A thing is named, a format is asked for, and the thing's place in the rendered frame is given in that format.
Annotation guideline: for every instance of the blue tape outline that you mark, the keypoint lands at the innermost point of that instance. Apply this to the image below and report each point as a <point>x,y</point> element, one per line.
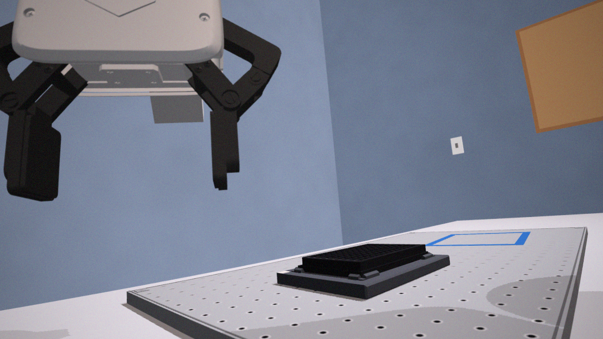
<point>520,241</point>

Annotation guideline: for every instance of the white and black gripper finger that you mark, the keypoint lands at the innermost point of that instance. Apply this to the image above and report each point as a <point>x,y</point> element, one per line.
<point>32,154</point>
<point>230,101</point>

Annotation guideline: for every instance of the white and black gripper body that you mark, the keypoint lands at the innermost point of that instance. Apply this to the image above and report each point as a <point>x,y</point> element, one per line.
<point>122,45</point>

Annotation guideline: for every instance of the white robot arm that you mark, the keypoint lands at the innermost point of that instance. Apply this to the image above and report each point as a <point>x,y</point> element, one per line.
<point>177,109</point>

